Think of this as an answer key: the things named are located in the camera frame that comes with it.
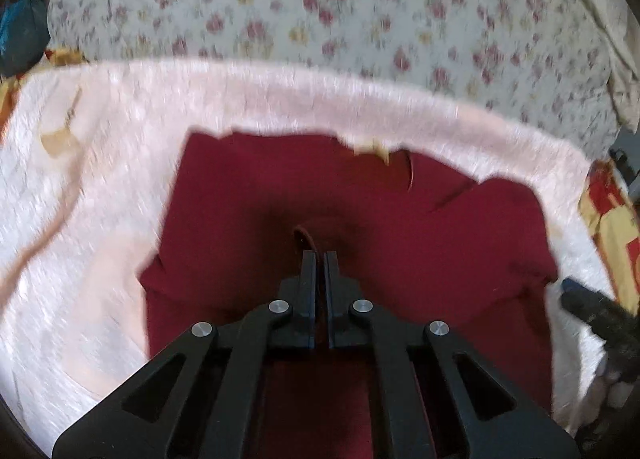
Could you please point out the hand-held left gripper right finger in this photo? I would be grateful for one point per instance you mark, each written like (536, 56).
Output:
(331, 269)

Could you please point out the dark red garment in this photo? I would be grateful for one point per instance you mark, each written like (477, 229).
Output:
(350, 189)

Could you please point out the beige cloth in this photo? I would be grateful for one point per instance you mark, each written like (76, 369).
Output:
(615, 39)

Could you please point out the pink quilted blanket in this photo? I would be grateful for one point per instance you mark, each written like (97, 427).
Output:
(100, 189)

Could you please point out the blue cloth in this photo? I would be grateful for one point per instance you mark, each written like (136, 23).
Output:
(20, 34)

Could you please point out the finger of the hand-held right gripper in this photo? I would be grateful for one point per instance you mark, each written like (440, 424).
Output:
(585, 306)

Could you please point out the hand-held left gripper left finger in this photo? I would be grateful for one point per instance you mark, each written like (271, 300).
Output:
(309, 269)

